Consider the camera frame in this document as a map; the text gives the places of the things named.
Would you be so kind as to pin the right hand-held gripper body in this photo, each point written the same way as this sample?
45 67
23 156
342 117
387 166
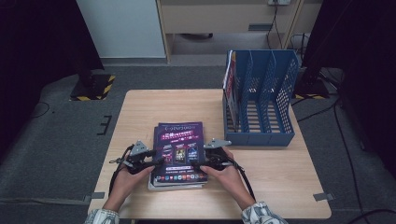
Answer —
216 143

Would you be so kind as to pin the purple cover book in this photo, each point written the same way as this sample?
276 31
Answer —
179 137

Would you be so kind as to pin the thick white book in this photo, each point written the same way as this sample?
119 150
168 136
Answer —
174 188

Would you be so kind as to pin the black stand base striped tape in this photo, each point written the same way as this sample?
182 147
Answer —
311 87
93 88

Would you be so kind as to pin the blue file rack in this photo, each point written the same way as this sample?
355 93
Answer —
264 138

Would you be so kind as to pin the person's left hand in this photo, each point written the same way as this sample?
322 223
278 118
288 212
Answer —
124 186

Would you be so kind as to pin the white power socket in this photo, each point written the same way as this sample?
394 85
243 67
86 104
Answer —
278 2

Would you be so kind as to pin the white cabinet panel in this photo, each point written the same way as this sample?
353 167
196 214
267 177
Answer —
121 28

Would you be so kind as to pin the grey tape piece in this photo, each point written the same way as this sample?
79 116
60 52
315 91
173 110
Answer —
96 196
322 196

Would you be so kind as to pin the person's right hand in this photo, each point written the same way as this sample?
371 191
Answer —
232 183

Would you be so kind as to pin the black red-print book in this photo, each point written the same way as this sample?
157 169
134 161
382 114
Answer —
232 90

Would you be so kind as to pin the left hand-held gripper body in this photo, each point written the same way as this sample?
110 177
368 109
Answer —
138 149

